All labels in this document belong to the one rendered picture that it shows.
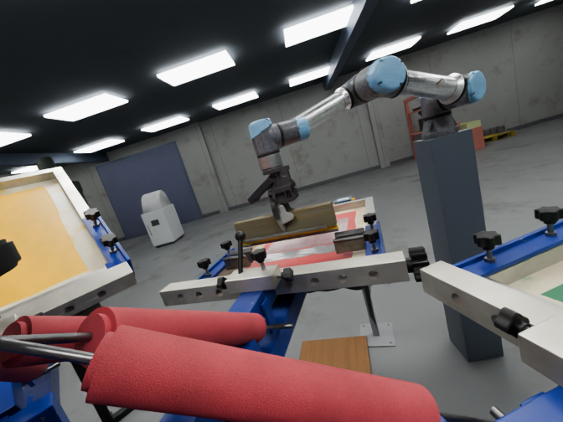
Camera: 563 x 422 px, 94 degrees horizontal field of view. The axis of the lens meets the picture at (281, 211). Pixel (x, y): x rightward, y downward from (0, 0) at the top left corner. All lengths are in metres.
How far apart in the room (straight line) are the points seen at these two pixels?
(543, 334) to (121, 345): 0.38
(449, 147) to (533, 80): 10.49
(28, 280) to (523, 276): 1.22
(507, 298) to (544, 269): 0.27
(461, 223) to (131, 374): 1.44
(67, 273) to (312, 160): 8.61
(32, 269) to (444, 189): 1.57
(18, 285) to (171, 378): 0.85
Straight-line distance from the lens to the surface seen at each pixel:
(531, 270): 0.74
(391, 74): 1.07
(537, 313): 0.48
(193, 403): 0.23
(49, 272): 1.04
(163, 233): 7.30
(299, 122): 0.89
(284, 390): 0.25
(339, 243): 0.85
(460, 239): 1.53
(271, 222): 0.90
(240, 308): 0.60
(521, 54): 11.74
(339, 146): 9.31
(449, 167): 1.43
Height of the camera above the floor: 1.32
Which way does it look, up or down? 11 degrees down
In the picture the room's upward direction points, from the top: 17 degrees counter-clockwise
